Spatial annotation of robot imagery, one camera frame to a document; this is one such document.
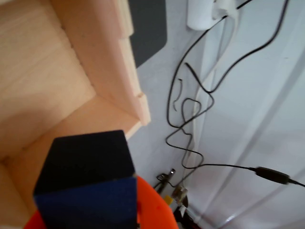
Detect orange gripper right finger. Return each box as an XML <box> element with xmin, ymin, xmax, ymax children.
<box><xmin>136</xmin><ymin>176</ymin><xmax>179</xmax><ymax>229</ymax></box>

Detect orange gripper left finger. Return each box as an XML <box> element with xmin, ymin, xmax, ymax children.
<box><xmin>23</xmin><ymin>209</ymin><xmax>47</xmax><ymax>229</ymax></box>

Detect blue cube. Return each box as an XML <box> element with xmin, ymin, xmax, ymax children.
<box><xmin>33</xmin><ymin>130</ymin><xmax>138</xmax><ymax>229</ymax></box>

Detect light wooden box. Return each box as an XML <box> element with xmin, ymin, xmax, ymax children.
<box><xmin>0</xmin><ymin>0</ymin><xmax>152</xmax><ymax>229</ymax></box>

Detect small beige connector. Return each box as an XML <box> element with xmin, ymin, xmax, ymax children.
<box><xmin>171</xmin><ymin>186</ymin><xmax>189</xmax><ymax>208</ymax></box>

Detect small metal clip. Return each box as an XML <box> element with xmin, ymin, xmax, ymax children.
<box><xmin>156</xmin><ymin>168</ymin><xmax>177</xmax><ymax>191</ymax></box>

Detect dark grey mat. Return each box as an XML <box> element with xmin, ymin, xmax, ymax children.
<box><xmin>128</xmin><ymin>0</ymin><xmax>168</xmax><ymax>69</ymax></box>

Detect white power strip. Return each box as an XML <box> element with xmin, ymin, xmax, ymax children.
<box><xmin>186</xmin><ymin>0</ymin><xmax>215</xmax><ymax>31</ymax></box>

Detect white USB plug with cable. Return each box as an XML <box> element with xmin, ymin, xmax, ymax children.
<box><xmin>181</xmin><ymin>0</ymin><xmax>242</xmax><ymax>187</ymax></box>

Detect short grey wire piece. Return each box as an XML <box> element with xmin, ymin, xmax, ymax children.
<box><xmin>173</xmin><ymin>78</ymin><xmax>184</xmax><ymax>112</ymax></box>

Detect black inline cable adapter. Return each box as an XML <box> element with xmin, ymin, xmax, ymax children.
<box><xmin>254</xmin><ymin>167</ymin><xmax>292</xmax><ymax>185</ymax></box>

